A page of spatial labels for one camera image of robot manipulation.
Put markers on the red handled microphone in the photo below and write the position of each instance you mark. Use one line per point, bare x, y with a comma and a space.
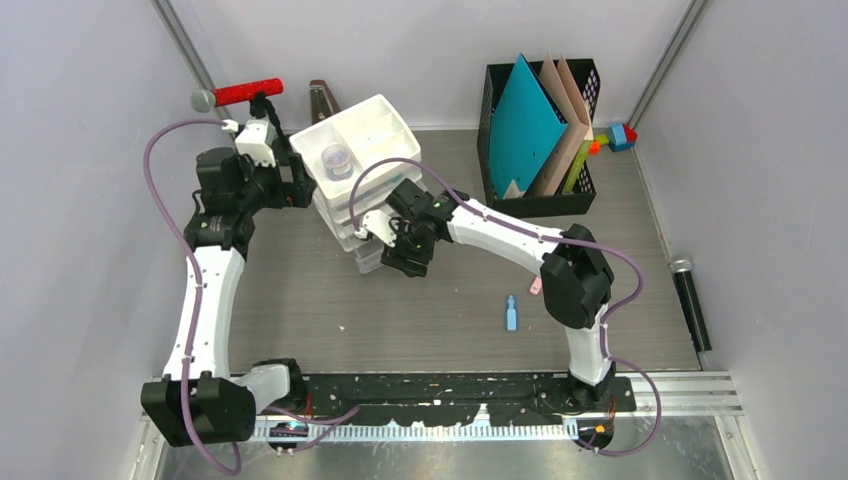
205, 100

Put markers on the brown wooden metronome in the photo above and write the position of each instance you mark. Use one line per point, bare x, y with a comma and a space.
322, 101

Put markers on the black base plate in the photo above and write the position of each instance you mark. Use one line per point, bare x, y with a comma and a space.
451, 399

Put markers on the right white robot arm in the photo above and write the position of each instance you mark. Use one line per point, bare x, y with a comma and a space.
576, 279

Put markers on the black microphone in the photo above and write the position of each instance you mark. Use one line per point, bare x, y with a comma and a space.
681, 271

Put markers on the blue red toy block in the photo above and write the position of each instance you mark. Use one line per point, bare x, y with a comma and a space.
621, 137

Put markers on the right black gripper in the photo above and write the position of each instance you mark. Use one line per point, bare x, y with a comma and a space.
397, 257

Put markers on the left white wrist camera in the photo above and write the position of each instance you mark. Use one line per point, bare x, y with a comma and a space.
255, 141

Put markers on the white plastic drawer unit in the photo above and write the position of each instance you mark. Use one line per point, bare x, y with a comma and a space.
373, 131

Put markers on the clear jar of pins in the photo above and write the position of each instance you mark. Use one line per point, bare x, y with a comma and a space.
337, 162

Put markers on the black microphone stand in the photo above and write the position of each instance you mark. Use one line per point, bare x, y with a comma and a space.
262, 108

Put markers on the black mesh file organizer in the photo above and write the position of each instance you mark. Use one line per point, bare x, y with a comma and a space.
526, 206

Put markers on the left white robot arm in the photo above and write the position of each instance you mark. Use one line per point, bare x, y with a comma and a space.
197, 399

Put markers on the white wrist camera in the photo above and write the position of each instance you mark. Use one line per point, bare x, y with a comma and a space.
376, 224
255, 141

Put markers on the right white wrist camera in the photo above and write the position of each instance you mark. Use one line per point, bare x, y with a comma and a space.
376, 224

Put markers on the pink cardboard folder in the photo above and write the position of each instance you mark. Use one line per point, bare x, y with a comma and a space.
559, 83

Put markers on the orange toy block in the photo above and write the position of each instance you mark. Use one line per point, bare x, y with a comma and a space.
593, 147

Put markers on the teal folder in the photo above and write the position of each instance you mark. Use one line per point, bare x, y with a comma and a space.
522, 131

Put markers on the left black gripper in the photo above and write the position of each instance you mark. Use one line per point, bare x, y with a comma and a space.
296, 193

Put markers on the green illustrated book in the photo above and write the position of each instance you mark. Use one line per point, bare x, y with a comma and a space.
576, 167

